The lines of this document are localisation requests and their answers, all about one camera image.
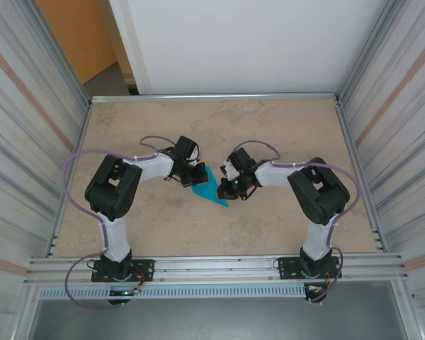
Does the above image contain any wide aluminium mounting rail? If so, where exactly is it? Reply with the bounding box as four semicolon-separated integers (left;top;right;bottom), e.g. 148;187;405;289
24;251;410;286

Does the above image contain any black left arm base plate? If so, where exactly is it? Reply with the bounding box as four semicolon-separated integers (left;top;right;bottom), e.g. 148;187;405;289
91;258;155;283

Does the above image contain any teal cloth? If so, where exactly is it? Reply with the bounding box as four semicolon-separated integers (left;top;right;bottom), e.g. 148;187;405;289
191;165;231;209

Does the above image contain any white door frame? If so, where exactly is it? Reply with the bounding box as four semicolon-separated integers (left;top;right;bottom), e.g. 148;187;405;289
108;0;153;96

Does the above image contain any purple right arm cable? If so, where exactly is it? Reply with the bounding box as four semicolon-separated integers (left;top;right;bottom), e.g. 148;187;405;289
235;140;361;304

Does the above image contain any orange wooden door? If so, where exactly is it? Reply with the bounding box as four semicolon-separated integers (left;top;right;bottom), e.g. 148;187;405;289
35;0;120;85

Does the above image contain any thin aluminium table edge rail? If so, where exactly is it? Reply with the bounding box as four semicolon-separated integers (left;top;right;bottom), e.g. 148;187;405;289
90;92;341;104

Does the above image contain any small circuit board green light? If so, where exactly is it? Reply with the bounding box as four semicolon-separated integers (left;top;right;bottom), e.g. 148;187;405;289
108;288;140;298

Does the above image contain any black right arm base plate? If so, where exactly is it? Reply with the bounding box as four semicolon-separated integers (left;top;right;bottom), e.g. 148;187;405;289
278;255;341;281

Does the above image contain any translucent ribbed side panel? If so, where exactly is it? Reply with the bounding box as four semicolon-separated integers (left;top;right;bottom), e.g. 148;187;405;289
339;0;425;319
0;0;89;319

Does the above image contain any aluminium frame post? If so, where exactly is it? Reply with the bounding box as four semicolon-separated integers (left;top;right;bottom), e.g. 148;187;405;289
338;0;404;103
0;0;93;107

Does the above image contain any sloped aluminium table side rail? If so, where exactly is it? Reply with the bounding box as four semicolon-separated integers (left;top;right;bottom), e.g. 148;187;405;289
45;98;95;258
334;98;385;254

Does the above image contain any grey slotted cable duct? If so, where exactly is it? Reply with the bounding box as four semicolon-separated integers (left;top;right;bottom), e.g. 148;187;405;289
38;285;307;300

